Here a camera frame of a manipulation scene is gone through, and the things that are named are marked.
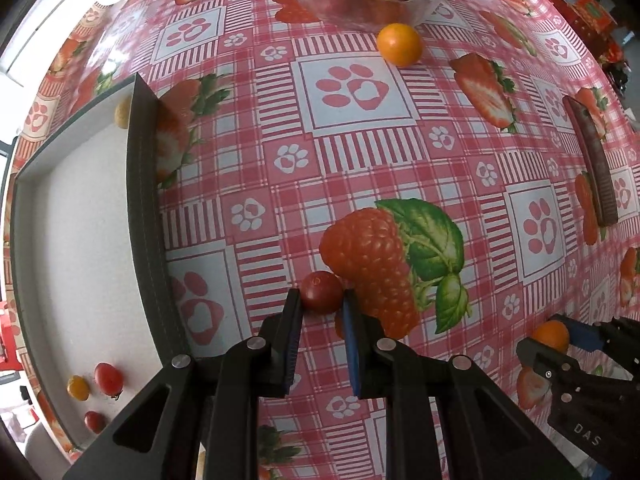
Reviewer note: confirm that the pale yellow fruit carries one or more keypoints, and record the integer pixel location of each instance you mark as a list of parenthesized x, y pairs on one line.
[(122, 112)]

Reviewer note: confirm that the red checked printed tablecloth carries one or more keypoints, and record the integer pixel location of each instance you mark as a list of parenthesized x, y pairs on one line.
[(400, 160)]

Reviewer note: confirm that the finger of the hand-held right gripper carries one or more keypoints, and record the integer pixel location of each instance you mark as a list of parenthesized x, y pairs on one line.
[(582, 334), (542, 360)]

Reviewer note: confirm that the grey tray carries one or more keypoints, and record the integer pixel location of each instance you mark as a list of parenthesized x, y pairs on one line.
[(75, 260)]

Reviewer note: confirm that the yellow cherry tomato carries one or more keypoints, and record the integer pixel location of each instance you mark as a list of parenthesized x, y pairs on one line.
[(78, 387)]

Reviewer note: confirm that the small tangerine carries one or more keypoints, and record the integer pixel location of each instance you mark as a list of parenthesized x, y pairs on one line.
[(547, 334)]

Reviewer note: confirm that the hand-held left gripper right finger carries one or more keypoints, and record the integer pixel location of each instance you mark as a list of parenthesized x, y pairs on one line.
[(354, 345)]

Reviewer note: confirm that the red cherry tomato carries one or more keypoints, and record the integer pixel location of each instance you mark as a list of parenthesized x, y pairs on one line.
[(107, 377), (321, 291), (94, 421)]

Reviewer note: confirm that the large orange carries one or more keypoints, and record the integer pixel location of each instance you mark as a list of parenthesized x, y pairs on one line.
[(399, 44)]

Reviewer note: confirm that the red gift box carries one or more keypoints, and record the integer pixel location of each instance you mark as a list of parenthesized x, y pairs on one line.
[(592, 12)]

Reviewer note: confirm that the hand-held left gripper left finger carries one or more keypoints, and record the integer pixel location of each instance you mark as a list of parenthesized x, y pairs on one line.
[(287, 340)]

